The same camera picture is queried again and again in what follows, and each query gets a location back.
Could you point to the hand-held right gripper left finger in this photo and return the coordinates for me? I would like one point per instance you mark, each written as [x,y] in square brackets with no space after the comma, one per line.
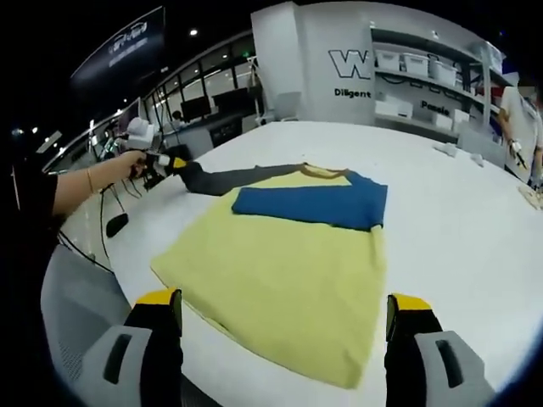
[136,364]

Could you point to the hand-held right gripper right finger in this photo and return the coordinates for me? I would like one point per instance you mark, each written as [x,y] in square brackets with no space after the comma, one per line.
[424,364]

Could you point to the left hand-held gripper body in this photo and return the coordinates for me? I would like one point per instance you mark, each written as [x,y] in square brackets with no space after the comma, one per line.
[141,133]

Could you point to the yellow garment with contrast sleeves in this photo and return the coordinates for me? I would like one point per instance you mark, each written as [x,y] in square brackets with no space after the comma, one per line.
[275,280]

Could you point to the person's left hand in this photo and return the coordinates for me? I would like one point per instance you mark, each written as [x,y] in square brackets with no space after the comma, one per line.
[127,163]

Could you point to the black monitor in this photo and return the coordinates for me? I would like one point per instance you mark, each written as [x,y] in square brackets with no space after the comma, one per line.
[231,99]
[195,109]

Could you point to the grey mesh office chair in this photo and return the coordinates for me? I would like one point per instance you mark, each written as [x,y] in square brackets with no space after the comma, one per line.
[80,305]

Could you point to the black oval device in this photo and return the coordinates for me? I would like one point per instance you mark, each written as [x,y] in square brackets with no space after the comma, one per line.
[117,224]

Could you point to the dark hanging banner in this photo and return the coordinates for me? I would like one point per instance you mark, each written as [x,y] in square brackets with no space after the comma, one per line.
[123,46]

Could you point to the person's dark clothing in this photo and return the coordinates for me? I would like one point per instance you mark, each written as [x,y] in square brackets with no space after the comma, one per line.
[25,275]

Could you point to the white pillar with logo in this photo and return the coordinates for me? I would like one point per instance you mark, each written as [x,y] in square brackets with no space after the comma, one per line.
[305,85]

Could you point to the small white cloth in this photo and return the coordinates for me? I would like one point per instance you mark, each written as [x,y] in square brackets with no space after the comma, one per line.
[476,159]
[445,149]

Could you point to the white storage box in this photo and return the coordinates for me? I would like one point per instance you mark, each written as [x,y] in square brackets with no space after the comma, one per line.
[393,107]

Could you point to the grey chair backrest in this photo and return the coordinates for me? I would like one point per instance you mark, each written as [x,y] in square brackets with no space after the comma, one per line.
[481,146]

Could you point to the white storage bin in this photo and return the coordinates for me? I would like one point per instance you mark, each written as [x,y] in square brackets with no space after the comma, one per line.
[389,60]
[442,72]
[415,63]

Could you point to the grey storage shelf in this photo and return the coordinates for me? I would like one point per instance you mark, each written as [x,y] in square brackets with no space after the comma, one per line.
[407,79]

